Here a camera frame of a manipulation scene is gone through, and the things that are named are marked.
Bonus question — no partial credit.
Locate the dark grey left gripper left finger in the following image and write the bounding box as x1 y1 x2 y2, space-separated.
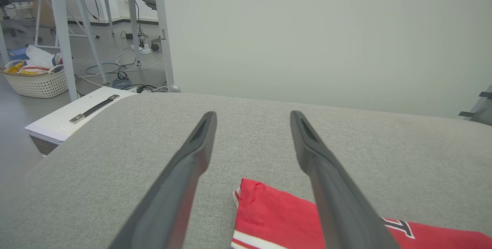
108 111 218 249

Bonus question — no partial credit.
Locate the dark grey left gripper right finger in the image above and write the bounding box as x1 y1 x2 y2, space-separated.
290 110 401 249

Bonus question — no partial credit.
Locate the red and white t-shirt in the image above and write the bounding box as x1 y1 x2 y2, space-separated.
231 178 492 249

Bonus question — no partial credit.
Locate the white woven laundry basket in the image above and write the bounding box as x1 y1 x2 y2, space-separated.
1 60 69 99

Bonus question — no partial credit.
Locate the white metal desk leg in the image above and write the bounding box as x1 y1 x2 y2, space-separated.
125 0 141 66
98 0 116 37
67 0 110 85
46 0 80 102

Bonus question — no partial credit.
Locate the white cloth in basket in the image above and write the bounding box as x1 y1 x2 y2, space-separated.
25 45 59 70

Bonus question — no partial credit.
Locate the yellow cloth in basket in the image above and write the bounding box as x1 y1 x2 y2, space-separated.
5 61 43 76

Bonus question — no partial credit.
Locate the blue flat item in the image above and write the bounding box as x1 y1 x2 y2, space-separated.
8 47 30 61

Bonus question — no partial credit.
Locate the blue coiled cable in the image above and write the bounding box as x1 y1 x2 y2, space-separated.
112 78 133 90

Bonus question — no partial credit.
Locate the white case with black handle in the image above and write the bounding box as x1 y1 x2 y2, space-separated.
25 86 137 156

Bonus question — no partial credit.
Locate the white floor cable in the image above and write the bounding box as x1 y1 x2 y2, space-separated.
75 45 165 88

